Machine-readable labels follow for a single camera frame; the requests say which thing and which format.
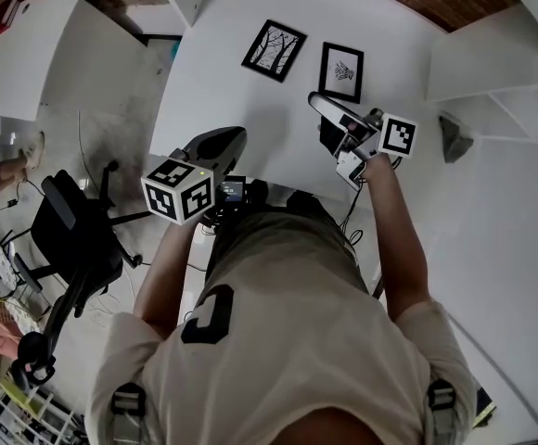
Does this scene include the white side table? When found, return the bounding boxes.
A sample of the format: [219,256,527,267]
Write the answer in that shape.
[0,0,153,123]

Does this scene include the yellow-rimmed racket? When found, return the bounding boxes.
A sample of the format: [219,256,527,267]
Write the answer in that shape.
[0,297,41,336]

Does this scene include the grey harness shoulder strap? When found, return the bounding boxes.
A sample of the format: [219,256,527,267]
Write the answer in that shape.
[110,382,147,445]
[426,380,458,438]

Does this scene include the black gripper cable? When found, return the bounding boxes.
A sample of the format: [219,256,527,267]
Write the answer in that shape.
[340,181,367,249]

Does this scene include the grey crumpled cloth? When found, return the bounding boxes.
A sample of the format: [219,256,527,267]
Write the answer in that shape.
[439,114,475,165]

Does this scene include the person's olive shorts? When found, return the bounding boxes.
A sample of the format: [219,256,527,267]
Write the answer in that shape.
[203,204,370,305]

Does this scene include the black-framed window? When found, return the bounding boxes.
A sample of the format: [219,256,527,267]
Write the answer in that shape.
[472,387,497,430]

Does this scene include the person's white t-shirt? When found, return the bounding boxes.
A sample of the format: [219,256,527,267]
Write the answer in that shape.
[85,294,479,445]

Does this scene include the black screen device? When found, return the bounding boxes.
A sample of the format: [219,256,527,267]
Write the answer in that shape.
[217,176,248,206]

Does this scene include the yellow-green rack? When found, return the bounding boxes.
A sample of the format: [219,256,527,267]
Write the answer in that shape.
[0,377,75,445]

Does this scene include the black cable with adapter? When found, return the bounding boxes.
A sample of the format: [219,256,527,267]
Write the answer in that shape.
[0,181,33,224]

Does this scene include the person's black shoe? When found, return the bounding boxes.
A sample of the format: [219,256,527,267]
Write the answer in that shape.
[287,190,314,210]
[249,179,270,208]

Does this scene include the white table top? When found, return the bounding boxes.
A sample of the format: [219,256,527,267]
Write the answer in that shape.
[148,0,481,210]

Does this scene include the person's right forearm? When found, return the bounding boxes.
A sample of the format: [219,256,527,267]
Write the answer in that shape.
[364,153,432,322]

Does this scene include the person's black left shoe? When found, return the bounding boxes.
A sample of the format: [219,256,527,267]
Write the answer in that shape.
[249,179,270,208]

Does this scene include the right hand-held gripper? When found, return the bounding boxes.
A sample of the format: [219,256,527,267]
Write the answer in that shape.
[308,91,418,192]

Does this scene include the black framed bird picture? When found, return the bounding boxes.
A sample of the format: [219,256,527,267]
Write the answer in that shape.
[317,41,365,105]

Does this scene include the red book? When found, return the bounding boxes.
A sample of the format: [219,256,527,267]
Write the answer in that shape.
[0,0,22,42]

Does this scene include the black framed tree picture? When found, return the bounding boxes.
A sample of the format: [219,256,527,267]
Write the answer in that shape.
[240,19,309,84]

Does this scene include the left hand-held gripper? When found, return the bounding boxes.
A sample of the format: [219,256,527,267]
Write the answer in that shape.
[141,126,247,226]

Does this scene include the person's black right shoe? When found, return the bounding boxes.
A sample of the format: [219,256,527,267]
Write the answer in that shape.
[287,190,314,210]

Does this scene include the person's left forearm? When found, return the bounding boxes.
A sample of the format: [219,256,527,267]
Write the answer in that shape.
[132,218,205,340]

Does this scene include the black office chair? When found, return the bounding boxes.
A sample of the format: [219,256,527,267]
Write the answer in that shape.
[11,159,152,387]

